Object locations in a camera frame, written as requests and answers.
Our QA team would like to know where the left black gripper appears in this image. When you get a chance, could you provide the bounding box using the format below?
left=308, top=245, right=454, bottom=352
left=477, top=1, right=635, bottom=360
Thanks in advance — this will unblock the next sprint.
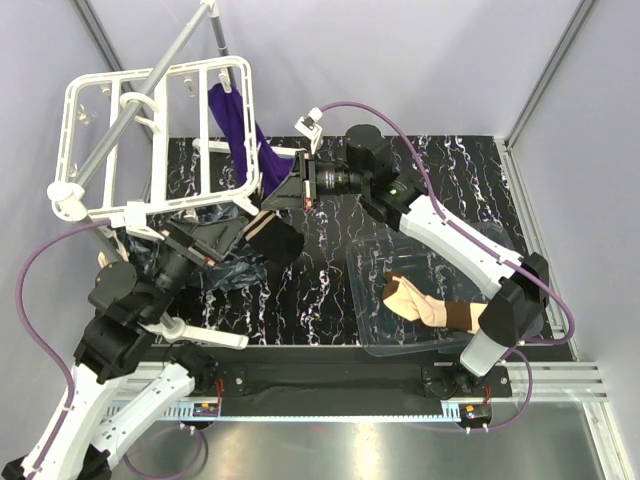
left=142, top=215, right=250, bottom=323

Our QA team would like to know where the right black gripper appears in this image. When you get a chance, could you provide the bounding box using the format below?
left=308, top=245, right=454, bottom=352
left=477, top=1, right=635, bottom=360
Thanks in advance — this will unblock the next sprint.
left=262, top=152, right=368, bottom=212

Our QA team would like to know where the white plastic clip hanger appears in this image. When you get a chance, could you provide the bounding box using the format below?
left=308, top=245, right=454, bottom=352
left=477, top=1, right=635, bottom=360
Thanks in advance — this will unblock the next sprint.
left=47, top=56, right=261, bottom=222

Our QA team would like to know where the brown striped sock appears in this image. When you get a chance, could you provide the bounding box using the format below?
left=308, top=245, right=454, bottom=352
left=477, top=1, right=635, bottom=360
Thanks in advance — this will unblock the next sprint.
left=445, top=301, right=487, bottom=334

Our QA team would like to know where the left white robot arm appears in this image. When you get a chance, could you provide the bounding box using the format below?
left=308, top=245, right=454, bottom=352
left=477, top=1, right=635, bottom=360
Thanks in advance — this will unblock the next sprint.
left=1, top=217, right=248, bottom=479

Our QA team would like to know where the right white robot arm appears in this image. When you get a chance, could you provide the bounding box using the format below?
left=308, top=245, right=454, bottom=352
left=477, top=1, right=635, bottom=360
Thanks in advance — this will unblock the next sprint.
left=261, top=124, right=549, bottom=397

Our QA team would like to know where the purple sock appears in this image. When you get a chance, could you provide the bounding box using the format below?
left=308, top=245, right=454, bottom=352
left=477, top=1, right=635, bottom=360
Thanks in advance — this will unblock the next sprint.
left=207, top=82, right=296, bottom=199

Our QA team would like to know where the dark leaf patterned cloth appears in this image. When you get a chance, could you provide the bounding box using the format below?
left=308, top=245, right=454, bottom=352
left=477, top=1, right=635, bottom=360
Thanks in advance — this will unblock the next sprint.
left=117, top=203, right=267, bottom=292

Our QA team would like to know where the black marbled mat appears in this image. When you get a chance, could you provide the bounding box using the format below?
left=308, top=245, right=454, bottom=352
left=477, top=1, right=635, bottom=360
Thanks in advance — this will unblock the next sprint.
left=170, top=135, right=527, bottom=345

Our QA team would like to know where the cream sock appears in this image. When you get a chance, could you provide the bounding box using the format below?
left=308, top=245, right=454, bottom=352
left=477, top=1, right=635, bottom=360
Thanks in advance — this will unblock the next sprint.
left=382, top=272, right=451, bottom=328

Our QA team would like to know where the clear plastic bin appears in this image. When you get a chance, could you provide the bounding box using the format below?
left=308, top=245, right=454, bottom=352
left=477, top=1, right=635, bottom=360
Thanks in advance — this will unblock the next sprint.
left=346, top=229, right=487, bottom=357

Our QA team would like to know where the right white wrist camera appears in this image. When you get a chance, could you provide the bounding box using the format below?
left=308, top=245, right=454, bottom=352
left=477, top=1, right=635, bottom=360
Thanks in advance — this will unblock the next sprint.
left=294, top=107, right=323, bottom=154

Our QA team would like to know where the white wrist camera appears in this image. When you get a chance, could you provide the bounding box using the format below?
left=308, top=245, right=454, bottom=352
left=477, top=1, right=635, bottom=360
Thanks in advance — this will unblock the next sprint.
left=109, top=201, right=164, bottom=241
left=294, top=107, right=323, bottom=154

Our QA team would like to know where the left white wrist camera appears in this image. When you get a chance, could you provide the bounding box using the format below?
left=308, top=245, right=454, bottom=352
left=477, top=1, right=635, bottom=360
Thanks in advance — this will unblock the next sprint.
left=109, top=201, right=164, bottom=241

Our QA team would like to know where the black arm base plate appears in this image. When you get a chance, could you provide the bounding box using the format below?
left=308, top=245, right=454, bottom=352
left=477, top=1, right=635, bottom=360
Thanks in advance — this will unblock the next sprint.
left=206, top=346, right=513, bottom=421

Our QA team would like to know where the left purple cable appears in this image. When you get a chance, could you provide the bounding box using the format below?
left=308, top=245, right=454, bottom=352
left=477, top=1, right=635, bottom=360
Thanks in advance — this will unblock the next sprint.
left=14, top=219, right=126, bottom=480

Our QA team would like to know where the purple cable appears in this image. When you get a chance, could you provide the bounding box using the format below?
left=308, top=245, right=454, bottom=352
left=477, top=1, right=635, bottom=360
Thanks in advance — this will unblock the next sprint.
left=14, top=219, right=126, bottom=480
left=319, top=101, right=576, bottom=416

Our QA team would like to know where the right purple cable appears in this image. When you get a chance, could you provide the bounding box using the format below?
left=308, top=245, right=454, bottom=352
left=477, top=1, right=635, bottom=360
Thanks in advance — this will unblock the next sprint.
left=319, top=101, right=576, bottom=416

